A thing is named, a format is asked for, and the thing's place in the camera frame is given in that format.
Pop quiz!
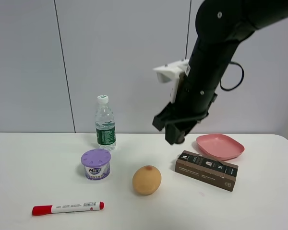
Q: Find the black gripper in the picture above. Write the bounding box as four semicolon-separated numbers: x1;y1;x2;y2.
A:
152;92;217;145

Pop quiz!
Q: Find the brown coffee capsule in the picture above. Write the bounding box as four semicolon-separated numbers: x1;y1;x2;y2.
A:
176;136;185;144

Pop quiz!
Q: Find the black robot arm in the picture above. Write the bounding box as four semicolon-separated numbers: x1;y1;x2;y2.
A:
153;0;288;145

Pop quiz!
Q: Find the orange egg-shaped fruit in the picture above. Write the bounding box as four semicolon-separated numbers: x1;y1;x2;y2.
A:
132;165;162;196

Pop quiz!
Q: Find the pink plastic plate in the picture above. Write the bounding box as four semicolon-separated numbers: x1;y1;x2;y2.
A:
196;134;245;161

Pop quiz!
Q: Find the clear plastic water bottle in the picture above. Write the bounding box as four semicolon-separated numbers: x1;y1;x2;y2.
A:
95;95;116;151

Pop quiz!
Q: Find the brown cardboard box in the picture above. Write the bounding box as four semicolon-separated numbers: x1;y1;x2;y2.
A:
175;150;238;192

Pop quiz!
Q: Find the purple lidded air freshener tub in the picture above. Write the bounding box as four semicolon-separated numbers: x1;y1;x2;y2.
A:
81;149;111;180

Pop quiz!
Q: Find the red and white marker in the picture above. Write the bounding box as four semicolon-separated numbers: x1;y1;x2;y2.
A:
32;202;105;216

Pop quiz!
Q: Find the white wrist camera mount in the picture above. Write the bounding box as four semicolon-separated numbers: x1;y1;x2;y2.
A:
153;59;190;104

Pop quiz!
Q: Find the black cable loop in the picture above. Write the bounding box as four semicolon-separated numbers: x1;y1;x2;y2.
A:
219;61;245;92

